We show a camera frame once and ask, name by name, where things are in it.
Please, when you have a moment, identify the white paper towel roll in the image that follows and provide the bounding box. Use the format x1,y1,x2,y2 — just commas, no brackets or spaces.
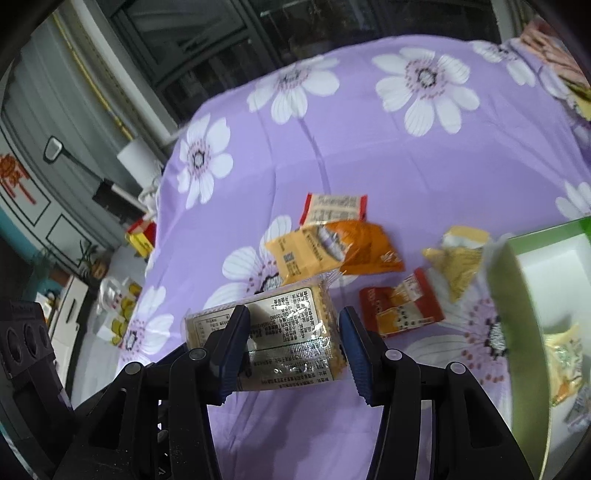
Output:
116,138,164,185

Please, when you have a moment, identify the orange snack packet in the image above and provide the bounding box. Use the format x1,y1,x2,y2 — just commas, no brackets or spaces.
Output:
330,220,406,276

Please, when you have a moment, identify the gold foil snack packet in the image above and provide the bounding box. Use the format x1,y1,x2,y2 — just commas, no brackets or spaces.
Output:
422,226,491,303

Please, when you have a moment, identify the yellow wall pipe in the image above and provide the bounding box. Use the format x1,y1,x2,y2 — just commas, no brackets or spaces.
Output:
53,14,134,139

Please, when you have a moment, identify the plastic bag of yellow fruit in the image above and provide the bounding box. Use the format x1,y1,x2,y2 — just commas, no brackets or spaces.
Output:
95,277,144,344

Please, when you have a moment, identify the clear cracker packet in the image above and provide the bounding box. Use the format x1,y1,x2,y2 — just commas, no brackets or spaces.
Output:
185,282,349,393

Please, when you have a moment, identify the black box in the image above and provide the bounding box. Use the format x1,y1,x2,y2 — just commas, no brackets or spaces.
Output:
91,180,145,221

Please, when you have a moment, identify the white low cabinet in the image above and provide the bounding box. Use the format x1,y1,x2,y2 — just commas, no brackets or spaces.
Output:
46,277,88,342

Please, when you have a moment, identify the pale yellow snack packet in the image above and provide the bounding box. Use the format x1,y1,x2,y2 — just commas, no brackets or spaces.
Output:
542,323,587,407

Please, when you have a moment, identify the green cardboard box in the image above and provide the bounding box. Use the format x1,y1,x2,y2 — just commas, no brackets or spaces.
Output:
487,219,591,480

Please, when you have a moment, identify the white cable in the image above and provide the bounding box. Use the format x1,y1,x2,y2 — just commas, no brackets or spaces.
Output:
139,182,161,209

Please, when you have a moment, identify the purple floral bedsheet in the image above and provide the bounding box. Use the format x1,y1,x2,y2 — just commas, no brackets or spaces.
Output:
117,34,591,480

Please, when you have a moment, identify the red paper door ornament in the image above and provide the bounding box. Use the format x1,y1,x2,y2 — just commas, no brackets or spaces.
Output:
0,154,38,204

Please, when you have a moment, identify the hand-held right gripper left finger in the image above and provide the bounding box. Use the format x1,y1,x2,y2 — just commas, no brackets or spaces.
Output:
53,305,252,480

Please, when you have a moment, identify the dark window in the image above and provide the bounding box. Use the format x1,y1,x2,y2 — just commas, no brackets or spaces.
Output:
111,0,499,93

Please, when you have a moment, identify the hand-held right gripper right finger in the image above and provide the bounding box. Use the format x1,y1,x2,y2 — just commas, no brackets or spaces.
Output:
338,306,536,480

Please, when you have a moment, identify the pink patterned cloth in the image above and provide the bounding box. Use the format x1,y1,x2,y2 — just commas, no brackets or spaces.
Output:
522,18,591,121

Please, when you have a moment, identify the red and white snack packet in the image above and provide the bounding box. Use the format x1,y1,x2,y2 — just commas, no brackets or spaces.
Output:
300,193,369,227

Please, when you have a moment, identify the yellow and red box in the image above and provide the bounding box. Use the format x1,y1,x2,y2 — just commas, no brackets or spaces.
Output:
126,219,157,257

